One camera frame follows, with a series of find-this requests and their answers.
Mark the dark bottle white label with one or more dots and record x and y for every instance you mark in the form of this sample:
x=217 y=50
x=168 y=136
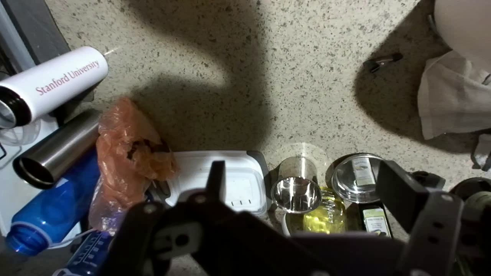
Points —
x=376 y=220

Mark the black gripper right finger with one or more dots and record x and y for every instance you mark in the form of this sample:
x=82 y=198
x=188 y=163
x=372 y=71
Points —
x=404 y=200

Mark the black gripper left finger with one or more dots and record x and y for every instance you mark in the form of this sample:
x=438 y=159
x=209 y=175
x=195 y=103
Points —
x=215 y=179

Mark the glass oil cruet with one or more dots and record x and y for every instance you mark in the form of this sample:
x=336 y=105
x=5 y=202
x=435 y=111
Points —
x=320 y=217

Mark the orange plastic bag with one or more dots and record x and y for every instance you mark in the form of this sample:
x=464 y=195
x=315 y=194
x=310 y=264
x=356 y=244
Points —
x=128 y=154

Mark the blue printed packet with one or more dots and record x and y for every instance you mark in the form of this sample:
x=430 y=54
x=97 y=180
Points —
x=86 y=254

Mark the blue plastic bottle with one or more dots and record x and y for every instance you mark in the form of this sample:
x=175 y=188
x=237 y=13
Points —
x=51 y=209

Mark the white Stanford University bottle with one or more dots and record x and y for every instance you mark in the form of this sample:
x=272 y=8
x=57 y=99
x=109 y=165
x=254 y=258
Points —
x=56 y=82

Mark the stainless steel tumbler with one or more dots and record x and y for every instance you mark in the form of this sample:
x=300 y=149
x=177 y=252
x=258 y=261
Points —
x=56 y=148

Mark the stainless steel cup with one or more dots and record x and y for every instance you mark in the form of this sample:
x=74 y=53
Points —
x=295 y=189

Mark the stainless steel bowl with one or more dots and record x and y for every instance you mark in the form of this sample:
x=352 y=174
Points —
x=355 y=177

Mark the white plastic tray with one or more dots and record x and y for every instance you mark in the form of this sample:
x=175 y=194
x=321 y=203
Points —
x=240 y=179

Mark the crumpled white paper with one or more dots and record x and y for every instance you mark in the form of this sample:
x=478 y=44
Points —
x=455 y=97

